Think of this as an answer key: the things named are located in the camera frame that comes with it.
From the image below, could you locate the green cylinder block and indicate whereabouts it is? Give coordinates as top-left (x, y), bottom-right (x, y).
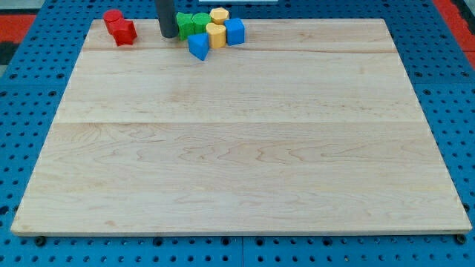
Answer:
top-left (191, 13), bottom-right (212, 34)

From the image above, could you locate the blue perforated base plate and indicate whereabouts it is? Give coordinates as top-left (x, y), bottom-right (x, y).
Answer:
top-left (1, 0), bottom-right (474, 266)

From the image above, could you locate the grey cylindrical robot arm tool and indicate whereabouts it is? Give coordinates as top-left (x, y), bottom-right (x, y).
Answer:
top-left (154, 0), bottom-right (179, 39)

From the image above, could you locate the light wooden board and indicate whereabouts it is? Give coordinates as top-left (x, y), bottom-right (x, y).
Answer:
top-left (11, 19), bottom-right (472, 237)

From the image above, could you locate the red star block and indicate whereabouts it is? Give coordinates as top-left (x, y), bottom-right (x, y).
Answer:
top-left (109, 19), bottom-right (137, 46)

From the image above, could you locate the green star block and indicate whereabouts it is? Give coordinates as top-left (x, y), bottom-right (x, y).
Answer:
top-left (176, 12), bottom-right (195, 41)

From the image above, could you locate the blue triangular block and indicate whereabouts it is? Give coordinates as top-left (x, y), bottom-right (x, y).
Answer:
top-left (188, 33), bottom-right (209, 61)

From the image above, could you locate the blue cube block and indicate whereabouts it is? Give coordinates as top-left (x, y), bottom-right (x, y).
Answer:
top-left (224, 18), bottom-right (246, 46)

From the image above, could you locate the yellow hexagon block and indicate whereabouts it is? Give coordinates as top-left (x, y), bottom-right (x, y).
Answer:
top-left (209, 7), bottom-right (229, 25)

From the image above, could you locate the yellow rounded block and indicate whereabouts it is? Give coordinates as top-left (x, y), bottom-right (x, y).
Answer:
top-left (206, 22), bottom-right (226, 49)

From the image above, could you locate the red cylinder block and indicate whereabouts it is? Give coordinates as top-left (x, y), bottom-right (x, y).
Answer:
top-left (102, 9), bottom-right (123, 35)

